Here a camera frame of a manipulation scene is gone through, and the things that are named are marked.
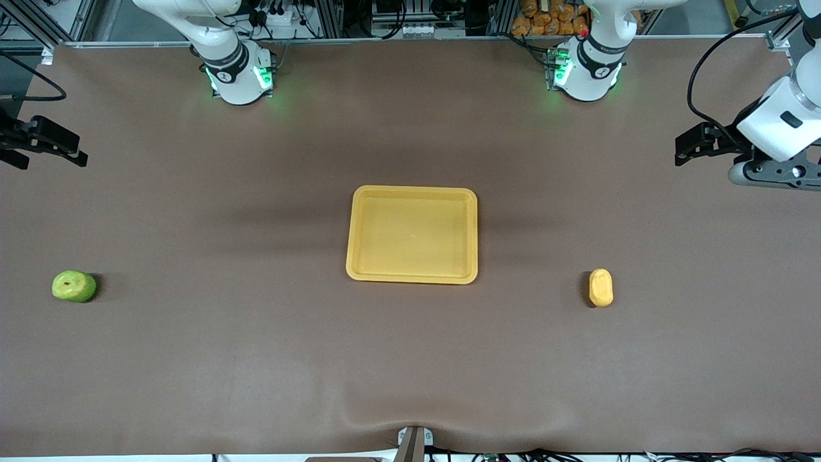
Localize white power strip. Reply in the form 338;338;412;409
252;9;300;40

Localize aluminium table edge rail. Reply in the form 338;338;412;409
63;37;770;48

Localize metal table clamp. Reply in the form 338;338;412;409
396;425;434;462

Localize orange bagged items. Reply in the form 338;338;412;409
511;0;592;37

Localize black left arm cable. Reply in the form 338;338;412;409
687;8;802;152

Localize green apple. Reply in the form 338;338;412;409
51;270;97;304

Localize brown table mat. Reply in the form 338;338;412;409
0;37;821;458

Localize yellow plastic tray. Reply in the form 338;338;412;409
346;185;479;285

